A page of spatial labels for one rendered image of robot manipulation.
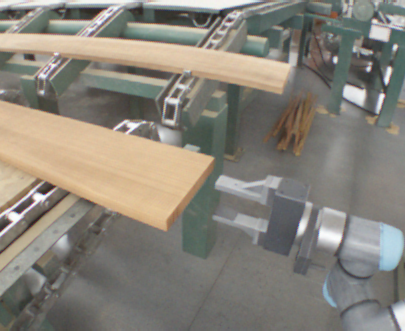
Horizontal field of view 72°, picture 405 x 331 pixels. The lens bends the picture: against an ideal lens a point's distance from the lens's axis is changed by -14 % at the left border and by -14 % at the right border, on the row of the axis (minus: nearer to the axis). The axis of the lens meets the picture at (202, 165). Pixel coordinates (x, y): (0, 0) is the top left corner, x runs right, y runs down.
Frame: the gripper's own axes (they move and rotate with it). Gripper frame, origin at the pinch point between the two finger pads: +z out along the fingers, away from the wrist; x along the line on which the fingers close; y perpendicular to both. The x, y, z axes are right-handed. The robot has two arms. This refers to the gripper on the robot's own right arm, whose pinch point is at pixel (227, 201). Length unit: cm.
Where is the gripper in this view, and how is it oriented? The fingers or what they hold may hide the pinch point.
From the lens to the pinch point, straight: 57.0
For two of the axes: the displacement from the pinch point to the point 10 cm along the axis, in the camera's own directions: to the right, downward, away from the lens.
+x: 0.4, -8.2, -5.7
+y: 4.1, -5.1, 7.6
